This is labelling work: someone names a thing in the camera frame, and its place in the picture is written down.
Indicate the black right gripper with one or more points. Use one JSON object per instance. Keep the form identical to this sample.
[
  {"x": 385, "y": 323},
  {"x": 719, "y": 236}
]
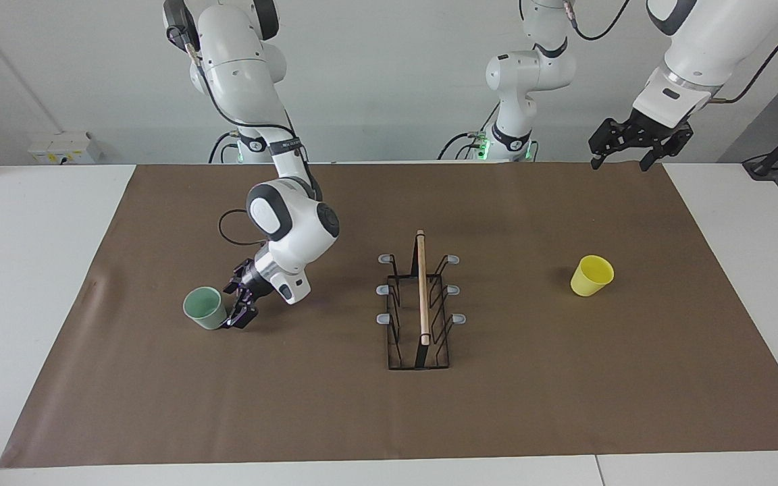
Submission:
[{"x": 257, "y": 280}]

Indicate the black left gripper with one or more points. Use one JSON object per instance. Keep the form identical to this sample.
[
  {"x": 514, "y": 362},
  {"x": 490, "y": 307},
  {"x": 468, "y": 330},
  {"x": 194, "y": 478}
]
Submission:
[{"x": 659, "y": 128}]

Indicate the pale green plastic cup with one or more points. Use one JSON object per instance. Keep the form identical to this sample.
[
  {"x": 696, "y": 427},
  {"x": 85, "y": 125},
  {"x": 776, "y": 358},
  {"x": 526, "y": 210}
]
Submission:
[{"x": 203, "y": 309}]

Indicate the yellow plastic cup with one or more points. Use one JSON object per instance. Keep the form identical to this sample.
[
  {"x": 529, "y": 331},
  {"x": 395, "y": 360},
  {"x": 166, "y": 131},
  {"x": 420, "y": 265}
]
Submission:
[{"x": 588, "y": 280}]

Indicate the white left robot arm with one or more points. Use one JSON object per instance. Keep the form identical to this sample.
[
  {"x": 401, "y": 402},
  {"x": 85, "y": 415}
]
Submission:
[{"x": 713, "y": 34}]

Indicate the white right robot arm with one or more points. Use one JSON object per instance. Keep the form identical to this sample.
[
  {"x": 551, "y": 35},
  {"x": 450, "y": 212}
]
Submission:
[{"x": 240, "y": 81}]

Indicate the brown paper table mat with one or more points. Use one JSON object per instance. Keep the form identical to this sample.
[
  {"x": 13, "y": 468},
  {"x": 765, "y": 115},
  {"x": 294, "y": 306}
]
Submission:
[{"x": 294, "y": 405}]

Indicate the white wall power socket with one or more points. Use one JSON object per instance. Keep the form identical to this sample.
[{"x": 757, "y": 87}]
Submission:
[{"x": 58, "y": 150}]

